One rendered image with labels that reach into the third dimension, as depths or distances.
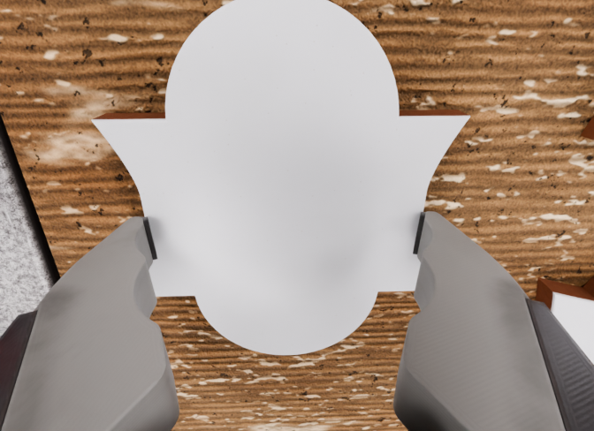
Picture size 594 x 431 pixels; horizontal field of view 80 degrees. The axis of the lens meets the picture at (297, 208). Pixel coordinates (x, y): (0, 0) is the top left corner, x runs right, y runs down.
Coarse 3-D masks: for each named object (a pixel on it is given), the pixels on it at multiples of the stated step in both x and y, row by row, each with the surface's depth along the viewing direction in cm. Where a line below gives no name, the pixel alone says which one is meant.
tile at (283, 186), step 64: (256, 0) 10; (320, 0) 10; (192, 64) 10; (256, 64) 10; (320, 64) 10; (384, 64) 10; (128, 128) 11; (192, 128) 11; (256, 128) 11; (320, 128) 11; (384, 128) 11; (448, 128) 11; (192, 192) 12; (256, 192) 12; (320, 192) 12; (384, 192) 12; (192, 256) 13; (256, 256) 13; (320, 256) 13; (384, 256) 13; (256, 320) 15; (320, 320) 15
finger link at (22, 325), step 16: (16, 320) 8; (32, 320) 8; (16, 336) 7; (0, 352) 7; (16, 352) 7; (0, 368) 7; (16, 368) 7; (0, 384) 7; (0, 400) 6; (0, 416) 6
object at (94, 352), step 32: (128, 224) 11; (96, 256) 10; (128, 256) 10; (64, 288) 9; (96, 288) 9; (128, 288) 9; (64, 320) 8; (96, 320) 8; (128, 320) 8; (32, 352) 7; (64, 352) 7; (96, 352) 7; (128, 352) 7; (160, 352) 7; (32, 384) 7; (64, 384) 7; (96, 384) 7; (128, 384) 7; (160, 384) 7; (32, 416) 6; (64, 416) 6; (96, 416) 6; (128, 416) 6; (160, 416) 7
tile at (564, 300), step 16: (544, 288) 15; (560, 288) 15; (576, 288) 15; (592, 288) 15; (560, 304) 15; (576, 304) 15; (592, 304) 15; (560, 320) 15; (576, 320) 15; (592, 320) 15; (576, 336) 16; (592, 336) 16; (592, 352) 16
